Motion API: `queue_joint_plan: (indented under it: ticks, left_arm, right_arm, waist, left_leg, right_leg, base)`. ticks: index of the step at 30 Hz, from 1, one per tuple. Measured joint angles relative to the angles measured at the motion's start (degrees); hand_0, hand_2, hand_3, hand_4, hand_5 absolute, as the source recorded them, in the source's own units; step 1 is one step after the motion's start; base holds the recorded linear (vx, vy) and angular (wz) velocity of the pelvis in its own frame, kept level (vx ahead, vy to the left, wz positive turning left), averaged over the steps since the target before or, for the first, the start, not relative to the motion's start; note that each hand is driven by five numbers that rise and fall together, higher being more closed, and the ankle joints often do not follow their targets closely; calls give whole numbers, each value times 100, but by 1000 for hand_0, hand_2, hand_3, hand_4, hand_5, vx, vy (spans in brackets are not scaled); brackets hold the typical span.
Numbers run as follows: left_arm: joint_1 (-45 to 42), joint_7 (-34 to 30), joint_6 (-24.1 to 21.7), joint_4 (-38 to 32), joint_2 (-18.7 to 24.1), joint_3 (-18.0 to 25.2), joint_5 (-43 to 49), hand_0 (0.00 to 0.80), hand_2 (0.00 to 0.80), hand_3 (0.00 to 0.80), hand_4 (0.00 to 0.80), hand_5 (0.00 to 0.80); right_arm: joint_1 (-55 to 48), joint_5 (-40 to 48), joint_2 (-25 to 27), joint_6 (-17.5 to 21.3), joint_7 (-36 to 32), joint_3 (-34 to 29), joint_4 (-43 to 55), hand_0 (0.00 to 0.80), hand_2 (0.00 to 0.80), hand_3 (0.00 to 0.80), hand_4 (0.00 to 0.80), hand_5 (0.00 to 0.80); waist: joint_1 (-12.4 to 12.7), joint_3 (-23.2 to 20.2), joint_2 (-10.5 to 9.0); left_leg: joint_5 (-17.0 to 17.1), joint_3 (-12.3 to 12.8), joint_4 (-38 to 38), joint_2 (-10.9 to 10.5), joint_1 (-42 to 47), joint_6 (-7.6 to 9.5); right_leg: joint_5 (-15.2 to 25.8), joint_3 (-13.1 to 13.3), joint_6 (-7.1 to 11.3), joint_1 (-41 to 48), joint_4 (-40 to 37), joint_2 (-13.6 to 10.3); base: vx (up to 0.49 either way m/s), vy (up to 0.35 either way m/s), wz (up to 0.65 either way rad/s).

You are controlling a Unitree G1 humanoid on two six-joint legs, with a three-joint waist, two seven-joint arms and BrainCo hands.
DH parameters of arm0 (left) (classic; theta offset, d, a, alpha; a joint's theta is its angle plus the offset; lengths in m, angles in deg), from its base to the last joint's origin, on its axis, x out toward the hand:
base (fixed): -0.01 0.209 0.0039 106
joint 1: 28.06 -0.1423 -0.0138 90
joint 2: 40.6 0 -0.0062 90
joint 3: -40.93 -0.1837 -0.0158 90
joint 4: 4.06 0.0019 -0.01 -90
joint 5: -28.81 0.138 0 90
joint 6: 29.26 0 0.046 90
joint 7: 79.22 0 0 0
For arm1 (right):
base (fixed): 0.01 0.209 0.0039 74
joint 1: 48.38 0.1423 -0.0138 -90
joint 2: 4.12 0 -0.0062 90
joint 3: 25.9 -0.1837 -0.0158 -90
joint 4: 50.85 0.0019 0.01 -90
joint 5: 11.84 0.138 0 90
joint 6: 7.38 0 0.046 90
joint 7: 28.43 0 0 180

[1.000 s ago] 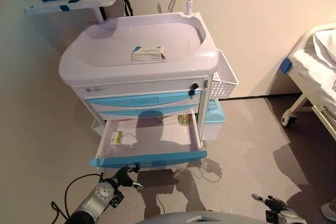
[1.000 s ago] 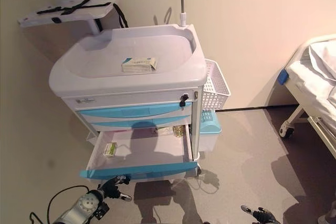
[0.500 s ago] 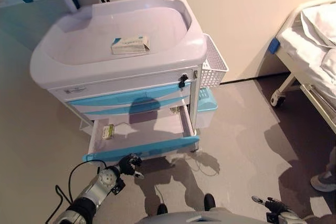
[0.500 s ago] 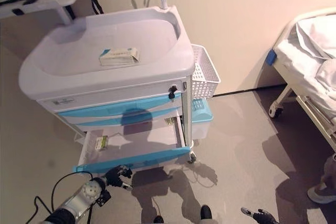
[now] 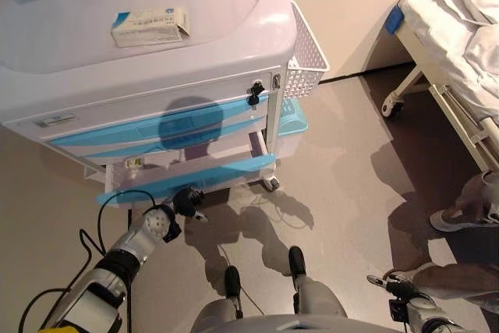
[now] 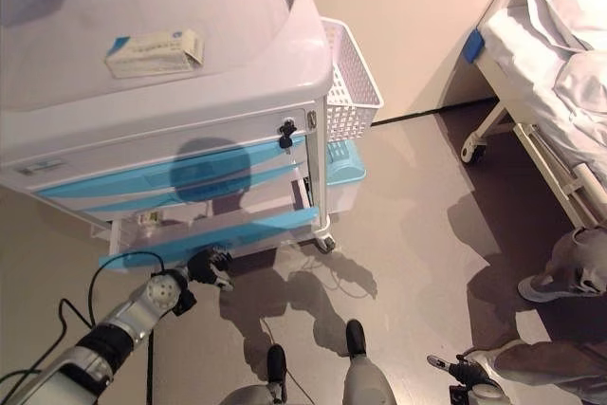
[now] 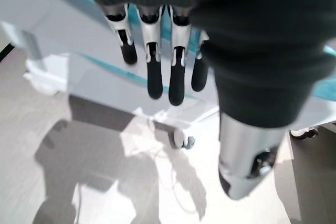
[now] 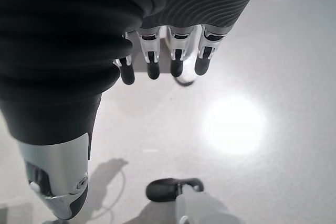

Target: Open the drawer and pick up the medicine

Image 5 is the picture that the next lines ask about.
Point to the grey robot torso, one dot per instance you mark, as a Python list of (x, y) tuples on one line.
[(304, 325)]

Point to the grey right robot leg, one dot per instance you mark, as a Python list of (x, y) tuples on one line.
[(316, 290)]

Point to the white medical cart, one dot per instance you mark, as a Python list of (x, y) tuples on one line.
[(117, 75)]

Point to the white hospital bed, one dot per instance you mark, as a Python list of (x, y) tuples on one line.
[(421, 9)]

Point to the person in grey clothes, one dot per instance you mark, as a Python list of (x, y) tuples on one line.
[(460, 224)]

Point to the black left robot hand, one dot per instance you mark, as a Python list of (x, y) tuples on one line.
[(187, 202)]

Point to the cart caster wheel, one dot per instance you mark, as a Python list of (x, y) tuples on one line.
[(271, 184)]

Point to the blue white cart drawer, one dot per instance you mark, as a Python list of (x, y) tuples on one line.
[(241, 126), (117, 130), (218, 175)]

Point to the metal cart latch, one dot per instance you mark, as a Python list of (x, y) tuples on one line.
[(277, 81)]

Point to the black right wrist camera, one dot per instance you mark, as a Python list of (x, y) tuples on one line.
[(397, 309)]

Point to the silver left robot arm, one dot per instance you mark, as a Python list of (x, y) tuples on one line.
[(132, 243)]

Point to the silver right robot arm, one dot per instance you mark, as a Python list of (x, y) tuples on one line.
[(429, 309)]

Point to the blue bed corner bumper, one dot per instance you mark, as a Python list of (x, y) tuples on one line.
[(394, 19)]

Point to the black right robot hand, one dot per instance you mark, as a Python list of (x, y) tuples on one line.
[(401, 288)]

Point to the black cart key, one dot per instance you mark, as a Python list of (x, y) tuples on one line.
[(256, 91)]

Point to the bed caster wheel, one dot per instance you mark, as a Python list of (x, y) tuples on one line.
[(391, 107)]

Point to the blue lid waste bin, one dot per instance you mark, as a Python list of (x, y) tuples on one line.
[(290, 126)]

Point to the white blue medicine box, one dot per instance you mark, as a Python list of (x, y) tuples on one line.
[(148, 29)]

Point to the white bedding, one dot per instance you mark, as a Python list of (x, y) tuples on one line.
[(468, 36)]

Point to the yellow shoulder cover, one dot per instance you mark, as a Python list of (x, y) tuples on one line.
[(56, 330)]

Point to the white perforated side basket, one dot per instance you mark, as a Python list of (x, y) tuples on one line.
[(308, 56)]

